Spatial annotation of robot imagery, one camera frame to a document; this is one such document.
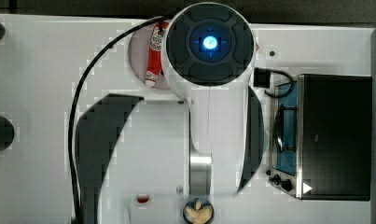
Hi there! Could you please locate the green mug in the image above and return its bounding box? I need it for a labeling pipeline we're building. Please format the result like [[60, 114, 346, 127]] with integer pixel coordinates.
[[262, 131, 269, 155]]

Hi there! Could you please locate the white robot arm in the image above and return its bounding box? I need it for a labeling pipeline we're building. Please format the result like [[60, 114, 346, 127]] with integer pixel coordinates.
[[97, 2, 264, 224]]

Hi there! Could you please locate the red ketchup bottle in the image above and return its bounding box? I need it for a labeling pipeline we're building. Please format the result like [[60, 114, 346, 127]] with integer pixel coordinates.
[[145, 21, 169, 90]]

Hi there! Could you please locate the grey round plate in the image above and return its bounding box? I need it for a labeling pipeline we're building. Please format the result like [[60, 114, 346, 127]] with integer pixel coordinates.
[[128, 23, 156, 85]]

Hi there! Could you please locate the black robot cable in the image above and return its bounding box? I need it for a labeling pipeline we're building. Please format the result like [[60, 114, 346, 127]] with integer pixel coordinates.
[[67, 15, 174, 224]]

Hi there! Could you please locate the small red strawberry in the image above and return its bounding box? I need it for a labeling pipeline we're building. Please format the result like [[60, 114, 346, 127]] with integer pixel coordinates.
[[136, 195, 149, 203]]

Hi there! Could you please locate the blue bowl with chips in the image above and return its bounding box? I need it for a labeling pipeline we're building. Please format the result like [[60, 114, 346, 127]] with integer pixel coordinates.
[[182, 196, 215, 224]]

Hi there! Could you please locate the black cylinder post lower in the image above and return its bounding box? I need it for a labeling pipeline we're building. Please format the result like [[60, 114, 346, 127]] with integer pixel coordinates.
[[0, 117, 15, 151]]

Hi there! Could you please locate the black toaster oven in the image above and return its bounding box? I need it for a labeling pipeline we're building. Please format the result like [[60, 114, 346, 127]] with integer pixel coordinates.
[[268, 74, 372, 202]]

